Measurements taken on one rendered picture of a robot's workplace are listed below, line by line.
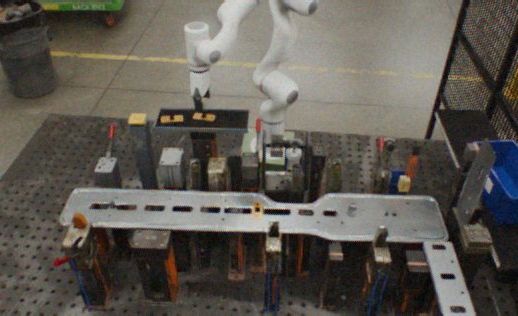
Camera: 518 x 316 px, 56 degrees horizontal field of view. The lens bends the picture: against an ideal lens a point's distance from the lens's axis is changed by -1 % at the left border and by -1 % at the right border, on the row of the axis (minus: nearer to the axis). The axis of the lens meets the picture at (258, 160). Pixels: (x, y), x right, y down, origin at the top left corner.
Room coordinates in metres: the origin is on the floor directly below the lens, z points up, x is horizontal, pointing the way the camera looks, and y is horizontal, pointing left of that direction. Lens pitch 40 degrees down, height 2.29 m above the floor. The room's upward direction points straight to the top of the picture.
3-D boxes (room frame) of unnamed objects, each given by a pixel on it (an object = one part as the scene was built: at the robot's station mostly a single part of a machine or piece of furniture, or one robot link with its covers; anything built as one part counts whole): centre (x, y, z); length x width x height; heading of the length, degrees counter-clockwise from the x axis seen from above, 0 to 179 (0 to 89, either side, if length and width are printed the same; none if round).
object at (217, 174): (1.40, 0.16, 0.89); 0.13 x 0.11 x 0.38; 178
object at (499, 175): (1.30, -0.90, 1.10); 0.30 x 0.17 x 0.13; 6
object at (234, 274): (1.24, 0.08, 0.84); 0.17 x 0.06 x 0.29; 178
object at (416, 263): (1.03, -0.53, 0.84); 0.11 x 0.10 x 0.28; 178
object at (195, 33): (1.59, 0.22, 1.48); 0.09 x 0.08 x 0.13; 37
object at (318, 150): (1.44, -0.23, 0.91); 0.07 x 0.05 x 0.42; 178
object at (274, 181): (1.44, -0.10, 0.94); 0.18 x 0.13 x 0.49; 88
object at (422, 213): (1.23, 0.02, 1.00); 1.38 x 0.22 x 0.02; 88
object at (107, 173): (1.42, 0.59, 0.88); 0.11 x 0.10 x 0.36; 178
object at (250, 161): (1.44, 0.03, 0.89); 0.13 x 0.11 x 0.38; 178
